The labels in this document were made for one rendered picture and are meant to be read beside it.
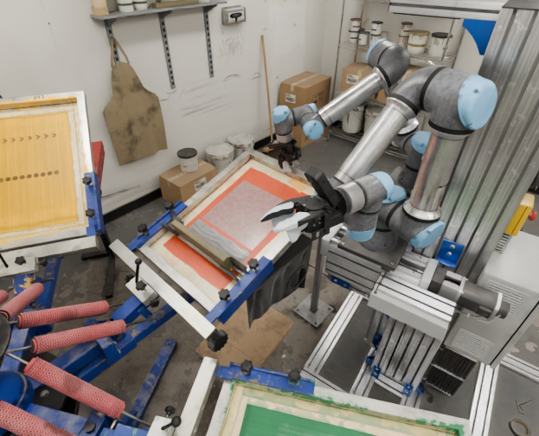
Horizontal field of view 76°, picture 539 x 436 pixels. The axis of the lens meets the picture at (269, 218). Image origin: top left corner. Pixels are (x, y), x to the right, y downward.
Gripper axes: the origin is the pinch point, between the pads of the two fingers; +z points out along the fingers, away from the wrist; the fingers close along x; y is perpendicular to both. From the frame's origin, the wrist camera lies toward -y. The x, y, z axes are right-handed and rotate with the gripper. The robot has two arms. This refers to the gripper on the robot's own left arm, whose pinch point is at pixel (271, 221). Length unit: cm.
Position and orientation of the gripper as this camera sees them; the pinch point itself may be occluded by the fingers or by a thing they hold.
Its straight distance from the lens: 75.5
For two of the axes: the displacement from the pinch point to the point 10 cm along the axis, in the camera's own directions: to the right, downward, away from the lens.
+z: -8.5, 3.3, -4.1
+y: 0.7, 8.5, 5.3
